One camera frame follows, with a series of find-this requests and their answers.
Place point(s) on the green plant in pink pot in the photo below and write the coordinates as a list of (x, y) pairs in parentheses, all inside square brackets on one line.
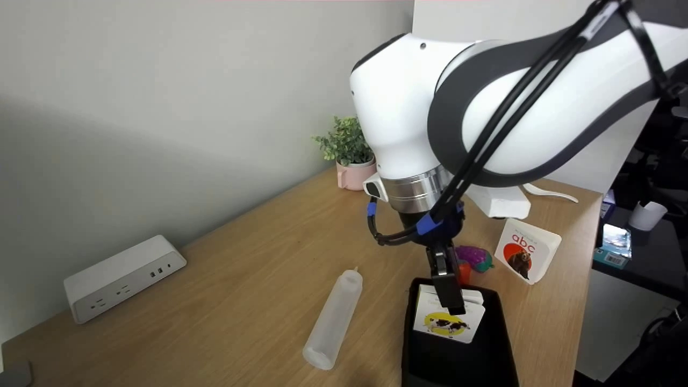
[(348, 142)]

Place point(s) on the white paper cup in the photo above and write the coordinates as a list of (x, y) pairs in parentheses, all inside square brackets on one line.
[(649, 216)]

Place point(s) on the black side table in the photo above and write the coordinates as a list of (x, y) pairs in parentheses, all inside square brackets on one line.
[(658, 260)]

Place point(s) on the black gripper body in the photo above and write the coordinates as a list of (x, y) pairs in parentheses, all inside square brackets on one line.
[(430, 226)]

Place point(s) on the translucent squeeze bottle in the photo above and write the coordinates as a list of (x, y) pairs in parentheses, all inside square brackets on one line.
[(335, 320)]

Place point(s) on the white book with yellow circle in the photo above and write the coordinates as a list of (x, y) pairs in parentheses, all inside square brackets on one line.
[(441, 323)]

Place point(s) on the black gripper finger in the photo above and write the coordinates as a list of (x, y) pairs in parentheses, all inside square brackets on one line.
[(453, 294), (435, 260)]

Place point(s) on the red toy strawberry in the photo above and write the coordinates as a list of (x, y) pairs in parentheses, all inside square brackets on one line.
[(466, 272)]

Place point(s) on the black box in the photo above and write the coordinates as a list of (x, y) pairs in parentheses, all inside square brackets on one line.
[(459, 357)]

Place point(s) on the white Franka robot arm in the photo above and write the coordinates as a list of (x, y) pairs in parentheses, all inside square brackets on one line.
[(400, 93)]

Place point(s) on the white power strip box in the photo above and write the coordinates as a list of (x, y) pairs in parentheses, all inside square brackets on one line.
[(122, 279)]

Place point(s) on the purple toy eggplant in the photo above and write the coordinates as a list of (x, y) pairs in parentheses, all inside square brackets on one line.
[(477, 257)]

